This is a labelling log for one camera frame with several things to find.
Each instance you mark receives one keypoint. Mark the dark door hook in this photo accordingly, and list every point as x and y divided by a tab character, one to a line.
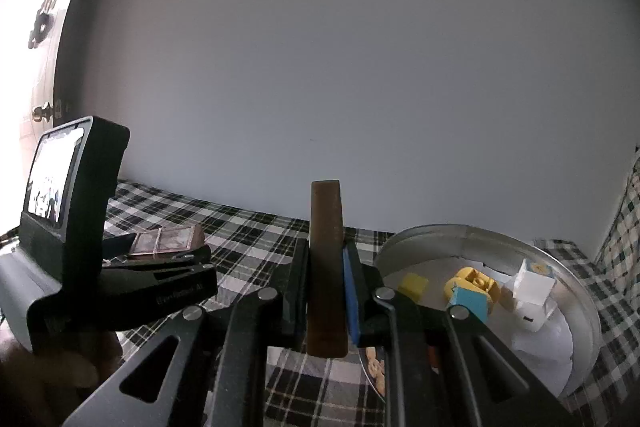
42	22

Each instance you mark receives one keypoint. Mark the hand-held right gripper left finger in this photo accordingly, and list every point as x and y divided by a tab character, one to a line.
295	307

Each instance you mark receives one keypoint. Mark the yellow studded toy block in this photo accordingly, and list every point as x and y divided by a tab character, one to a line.
472	279

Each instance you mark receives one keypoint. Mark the brown wooden block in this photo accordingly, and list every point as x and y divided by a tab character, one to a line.
325	272

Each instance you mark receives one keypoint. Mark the plain white toy block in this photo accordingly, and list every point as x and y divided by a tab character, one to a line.
532	319

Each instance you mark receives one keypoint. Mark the white paper liner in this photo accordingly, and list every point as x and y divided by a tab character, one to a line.
540	352

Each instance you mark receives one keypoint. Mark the small yellow cube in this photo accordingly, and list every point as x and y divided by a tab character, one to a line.
414	286

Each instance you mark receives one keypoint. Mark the plaid draped cloth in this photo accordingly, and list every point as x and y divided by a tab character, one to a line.
625	232

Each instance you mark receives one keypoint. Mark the plaid bed sheet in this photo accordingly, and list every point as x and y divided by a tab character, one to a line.
240	227

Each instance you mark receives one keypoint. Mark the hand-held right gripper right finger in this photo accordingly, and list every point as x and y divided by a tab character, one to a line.
352	307

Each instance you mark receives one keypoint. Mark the teal picture toy block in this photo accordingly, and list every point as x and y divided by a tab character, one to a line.
470	303

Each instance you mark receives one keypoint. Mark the round blue cookie tin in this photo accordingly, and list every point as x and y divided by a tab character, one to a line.
580	302

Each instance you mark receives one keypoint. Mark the person's left hand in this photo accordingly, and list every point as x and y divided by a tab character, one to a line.
55	372

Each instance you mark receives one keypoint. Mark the white picture toy block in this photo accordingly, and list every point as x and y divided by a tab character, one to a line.
532	287

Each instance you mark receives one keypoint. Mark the metal door knob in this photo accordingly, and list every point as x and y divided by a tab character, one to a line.
46	112

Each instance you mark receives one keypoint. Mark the door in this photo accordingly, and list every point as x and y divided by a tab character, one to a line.
45	67

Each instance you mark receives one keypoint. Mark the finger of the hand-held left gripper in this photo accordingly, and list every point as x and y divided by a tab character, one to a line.
117	246
165	261

